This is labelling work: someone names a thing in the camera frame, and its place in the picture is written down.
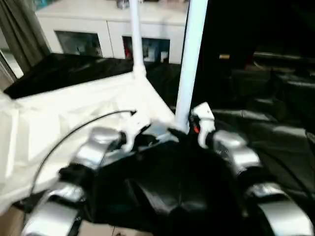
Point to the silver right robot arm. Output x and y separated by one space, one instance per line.
241 157

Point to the white plastic table leg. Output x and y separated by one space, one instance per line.
136 37
189 59

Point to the grey curtain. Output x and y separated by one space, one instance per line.
19 34

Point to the grey object on cabinet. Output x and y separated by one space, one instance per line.
123 4

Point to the black cabinet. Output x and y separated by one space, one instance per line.
256 24

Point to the white plastic table top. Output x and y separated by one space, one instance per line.
59 113

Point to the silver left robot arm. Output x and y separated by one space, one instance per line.
78 162

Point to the white cabinet with glass doors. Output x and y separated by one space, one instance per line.
98 19

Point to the red bottle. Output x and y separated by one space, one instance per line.
127 49

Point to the black plastic mat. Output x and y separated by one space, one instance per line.
197 187

